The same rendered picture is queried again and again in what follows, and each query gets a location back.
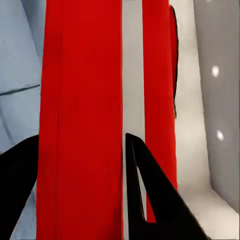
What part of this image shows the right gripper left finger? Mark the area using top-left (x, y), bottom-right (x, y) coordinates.
top-left (0, 134), bottom-right (39, 240)

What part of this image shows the radio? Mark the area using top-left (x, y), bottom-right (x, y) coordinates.
top-left (36, 0), bottom-right (179, 240)

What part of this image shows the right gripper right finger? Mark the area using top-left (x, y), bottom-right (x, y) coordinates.
top-left (125, 133), bottom-right (210, 240)

